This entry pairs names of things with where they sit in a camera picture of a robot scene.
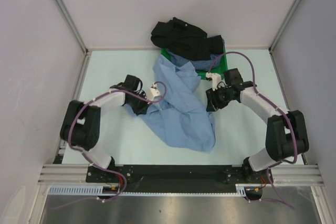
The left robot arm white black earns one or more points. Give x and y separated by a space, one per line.
81 125

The black long sleeve shirt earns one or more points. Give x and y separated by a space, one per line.
163 33

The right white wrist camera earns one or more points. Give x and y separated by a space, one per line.
215 78

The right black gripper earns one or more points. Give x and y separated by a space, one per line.
213 104

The light blue long sleeve shirt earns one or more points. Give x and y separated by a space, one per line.
180 119

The left aluminium corner post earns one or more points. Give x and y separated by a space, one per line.
71 25

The aluminium frame rail front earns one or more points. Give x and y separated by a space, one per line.
283 175

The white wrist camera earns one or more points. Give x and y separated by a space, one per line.
215 78
153 92

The right aluminium corner post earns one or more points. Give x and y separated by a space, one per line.
289 15

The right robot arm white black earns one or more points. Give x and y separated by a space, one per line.
286 132

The dark blue checked shirt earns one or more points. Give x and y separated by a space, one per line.
199 50

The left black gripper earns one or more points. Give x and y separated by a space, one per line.
143 109

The green plastic bin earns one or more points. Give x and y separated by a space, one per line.
220 66

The aluminium corner post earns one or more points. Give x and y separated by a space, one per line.
289 15
71 25

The white slotted cable duct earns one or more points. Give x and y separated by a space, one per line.
75 190

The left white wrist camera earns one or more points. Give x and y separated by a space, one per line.
153 92

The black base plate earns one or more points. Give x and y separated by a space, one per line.
186 179

